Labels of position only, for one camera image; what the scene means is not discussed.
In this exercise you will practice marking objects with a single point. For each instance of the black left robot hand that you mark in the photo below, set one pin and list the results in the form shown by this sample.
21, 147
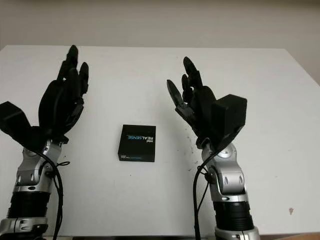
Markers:
57, 107

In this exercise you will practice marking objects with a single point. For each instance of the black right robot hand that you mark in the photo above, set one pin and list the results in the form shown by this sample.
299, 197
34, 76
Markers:
200, 107

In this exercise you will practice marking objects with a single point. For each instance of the black RealSense box lid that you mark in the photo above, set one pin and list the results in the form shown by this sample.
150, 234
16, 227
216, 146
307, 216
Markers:
137, 142

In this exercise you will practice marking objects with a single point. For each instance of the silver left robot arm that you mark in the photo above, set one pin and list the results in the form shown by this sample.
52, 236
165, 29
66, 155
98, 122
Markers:
27, 180

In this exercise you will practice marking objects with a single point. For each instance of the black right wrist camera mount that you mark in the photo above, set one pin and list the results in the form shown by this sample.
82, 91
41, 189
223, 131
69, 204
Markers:
231, 115

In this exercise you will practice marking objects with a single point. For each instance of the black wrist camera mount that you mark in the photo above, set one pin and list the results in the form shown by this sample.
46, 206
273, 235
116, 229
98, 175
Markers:
12, 117
231, 115

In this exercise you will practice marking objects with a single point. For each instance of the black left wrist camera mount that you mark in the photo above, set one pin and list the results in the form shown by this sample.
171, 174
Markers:
12, 117

